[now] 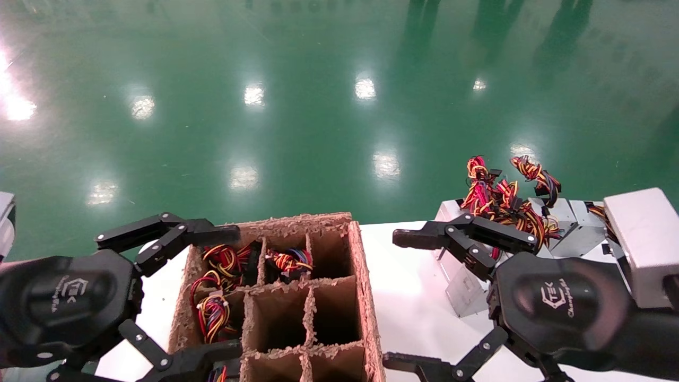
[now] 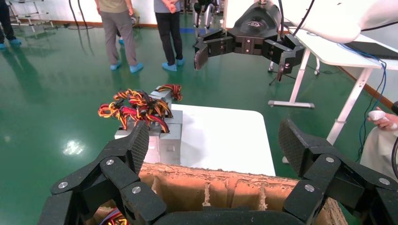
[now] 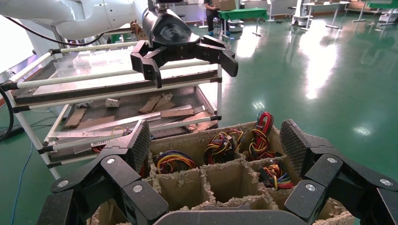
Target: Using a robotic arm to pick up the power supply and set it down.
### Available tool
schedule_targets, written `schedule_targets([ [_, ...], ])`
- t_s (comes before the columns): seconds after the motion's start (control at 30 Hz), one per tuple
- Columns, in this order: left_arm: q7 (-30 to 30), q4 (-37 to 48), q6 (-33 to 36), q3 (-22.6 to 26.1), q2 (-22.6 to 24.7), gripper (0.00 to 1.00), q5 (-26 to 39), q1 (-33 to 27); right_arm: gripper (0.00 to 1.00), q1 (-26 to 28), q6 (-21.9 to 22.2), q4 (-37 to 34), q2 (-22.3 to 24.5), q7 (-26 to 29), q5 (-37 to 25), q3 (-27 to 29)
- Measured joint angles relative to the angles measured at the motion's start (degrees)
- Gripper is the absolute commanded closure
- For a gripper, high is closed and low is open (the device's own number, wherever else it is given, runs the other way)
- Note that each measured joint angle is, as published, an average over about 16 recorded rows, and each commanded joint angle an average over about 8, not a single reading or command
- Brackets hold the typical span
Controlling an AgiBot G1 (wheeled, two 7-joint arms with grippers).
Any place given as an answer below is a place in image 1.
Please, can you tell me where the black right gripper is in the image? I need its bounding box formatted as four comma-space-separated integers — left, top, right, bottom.
382, 213, 636, 382

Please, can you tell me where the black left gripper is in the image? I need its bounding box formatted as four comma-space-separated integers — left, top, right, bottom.
0, 212, 243, 382

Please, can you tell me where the brown divided cardboard box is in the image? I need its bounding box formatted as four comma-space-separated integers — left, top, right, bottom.
169, 212, 387, 382

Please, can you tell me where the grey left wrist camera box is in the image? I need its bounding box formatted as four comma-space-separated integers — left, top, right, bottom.
0, 192, 16, 262

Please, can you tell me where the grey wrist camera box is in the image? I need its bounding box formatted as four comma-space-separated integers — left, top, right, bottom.
602, 187, 679, 309
0, 192, 16, 262

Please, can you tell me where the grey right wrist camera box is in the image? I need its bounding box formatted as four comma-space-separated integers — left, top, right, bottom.
602, 187, 679, 309

